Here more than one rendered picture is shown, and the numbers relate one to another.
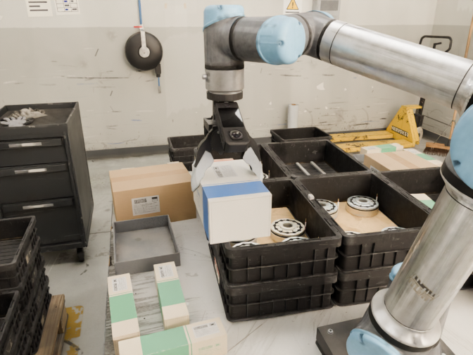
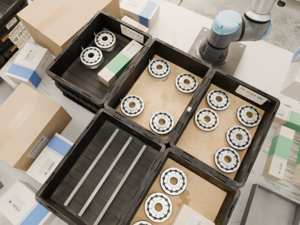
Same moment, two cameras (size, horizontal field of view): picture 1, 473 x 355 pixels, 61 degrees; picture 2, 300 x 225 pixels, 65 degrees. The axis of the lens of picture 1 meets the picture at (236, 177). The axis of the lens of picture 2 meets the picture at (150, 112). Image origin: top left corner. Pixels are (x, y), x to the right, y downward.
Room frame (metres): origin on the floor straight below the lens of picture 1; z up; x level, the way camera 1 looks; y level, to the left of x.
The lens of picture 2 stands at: (1.46, -0.11, 1.78)
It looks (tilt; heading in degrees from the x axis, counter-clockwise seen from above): 68 degrees down; 221
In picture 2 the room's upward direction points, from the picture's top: 2 degrees clockwise
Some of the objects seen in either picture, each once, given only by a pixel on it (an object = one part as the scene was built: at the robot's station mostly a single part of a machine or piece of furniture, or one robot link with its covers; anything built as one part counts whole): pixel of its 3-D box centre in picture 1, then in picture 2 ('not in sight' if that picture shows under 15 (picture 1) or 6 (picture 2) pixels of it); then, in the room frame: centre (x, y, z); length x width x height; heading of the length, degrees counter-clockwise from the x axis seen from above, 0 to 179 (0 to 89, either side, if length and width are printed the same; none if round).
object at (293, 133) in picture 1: (298, 160); not in sight; (2.97, -0.49, 0.37); 0.40 x 0.30 x 0.45; 105
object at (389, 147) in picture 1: (381, 151); not in sight; (2.12, -0.81, 0.73); 0.24 x 0.06 x 0.06; 109
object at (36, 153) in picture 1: (46, 183); not in sight; (2.32, 1.20, 0.45); 0.60 x 0.45 x 0.90; 15
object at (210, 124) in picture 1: (224, 120); not in sight; (0.79, 0.02, 1.25); 0.09 x 0.08 x 0.12; 15
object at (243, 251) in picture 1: (265, 211); (226, 122); (1.03, -0.08, 0.92); 0.40 x 0.30 x 0.02; 11
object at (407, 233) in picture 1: (361, 202); (160, 86); (1.09, -0.38, 0.92); 0.40 x 0.30 x 0.02; 11
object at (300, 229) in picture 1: (287, 227); (206, 119); (1.04, -0.15, 0.86); 0.10 x 0.10 x 0.01
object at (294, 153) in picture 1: (312, 170); (106, 172); (1.48, -0.30, 0.87); 0.40 x 0.30 x 0.11; 11
